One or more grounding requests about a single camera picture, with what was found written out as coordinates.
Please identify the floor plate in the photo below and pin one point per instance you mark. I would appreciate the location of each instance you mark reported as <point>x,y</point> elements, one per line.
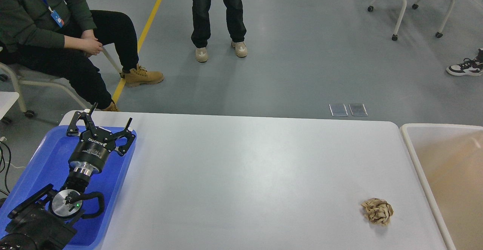
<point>358,109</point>
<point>338,110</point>

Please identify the left floor plate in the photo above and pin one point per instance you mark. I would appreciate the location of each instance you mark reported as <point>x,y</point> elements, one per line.
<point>338,110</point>

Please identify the beige plastic bin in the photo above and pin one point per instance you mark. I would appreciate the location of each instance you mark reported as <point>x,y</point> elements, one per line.
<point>448,160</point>

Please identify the crumpled brown paper ball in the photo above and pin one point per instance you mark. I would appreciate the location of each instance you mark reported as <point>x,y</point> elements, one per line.
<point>377,211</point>

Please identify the blue plastic tray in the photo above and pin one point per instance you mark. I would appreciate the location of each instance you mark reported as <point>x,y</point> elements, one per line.
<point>49,165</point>

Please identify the seated person green jacket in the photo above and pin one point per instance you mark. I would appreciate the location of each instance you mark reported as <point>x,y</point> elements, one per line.
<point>57,38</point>

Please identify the right floor plate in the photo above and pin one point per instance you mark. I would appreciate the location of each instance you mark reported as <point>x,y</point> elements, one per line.
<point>358,109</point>

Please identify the black white sneaker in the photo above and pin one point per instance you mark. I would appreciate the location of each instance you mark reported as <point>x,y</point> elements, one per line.
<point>469,67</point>

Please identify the white side table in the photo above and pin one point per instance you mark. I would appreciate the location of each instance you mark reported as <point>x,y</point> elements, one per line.
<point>7,99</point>

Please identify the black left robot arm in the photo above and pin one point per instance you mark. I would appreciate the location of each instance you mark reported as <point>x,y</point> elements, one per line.
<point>66,196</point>

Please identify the white chair left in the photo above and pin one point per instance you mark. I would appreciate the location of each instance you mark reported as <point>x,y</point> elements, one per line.
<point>20,75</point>

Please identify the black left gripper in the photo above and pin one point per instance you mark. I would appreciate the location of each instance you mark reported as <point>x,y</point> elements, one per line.
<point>92,149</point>

